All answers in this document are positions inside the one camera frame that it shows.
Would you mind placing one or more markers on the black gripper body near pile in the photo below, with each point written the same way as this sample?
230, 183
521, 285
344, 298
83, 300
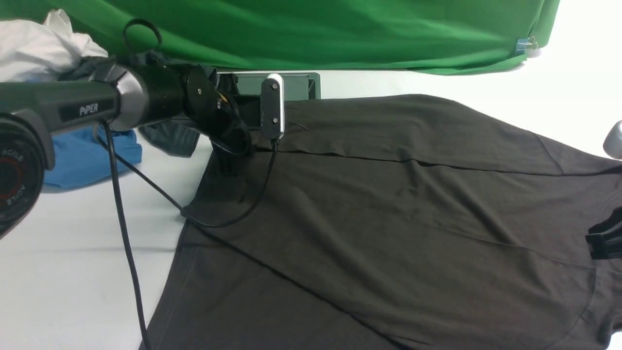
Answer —
217, 116

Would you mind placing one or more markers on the black gripper body at collar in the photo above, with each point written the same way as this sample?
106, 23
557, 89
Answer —
605, 238

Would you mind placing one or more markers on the dark gray long-sleeve shirt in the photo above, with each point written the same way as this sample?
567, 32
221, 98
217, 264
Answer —
404, 223

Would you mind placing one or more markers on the black robot arm with PiPER label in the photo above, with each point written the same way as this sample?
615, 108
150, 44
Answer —
73, 112

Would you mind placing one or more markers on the dark teal crumpled garment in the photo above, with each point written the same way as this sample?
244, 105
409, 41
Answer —
168, 136

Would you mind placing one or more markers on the recessed metal table hatch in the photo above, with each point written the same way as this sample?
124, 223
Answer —
245, 89

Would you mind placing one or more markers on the blue crumpled garment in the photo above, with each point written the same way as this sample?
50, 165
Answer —
80, 161

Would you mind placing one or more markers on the white crumpled garment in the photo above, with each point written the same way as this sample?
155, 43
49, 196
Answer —
32, 52

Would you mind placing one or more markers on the blue binder clip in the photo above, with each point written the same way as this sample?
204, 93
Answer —
524, 45

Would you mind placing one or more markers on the green backdrop cloth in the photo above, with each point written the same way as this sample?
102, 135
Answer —
442, 37

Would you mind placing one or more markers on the silver-edged wrist camera near pile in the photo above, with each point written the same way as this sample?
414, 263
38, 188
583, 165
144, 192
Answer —
272, 117

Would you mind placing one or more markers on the silver-edged wrist camera at collar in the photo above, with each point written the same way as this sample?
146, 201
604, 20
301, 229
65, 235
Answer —
613, 142

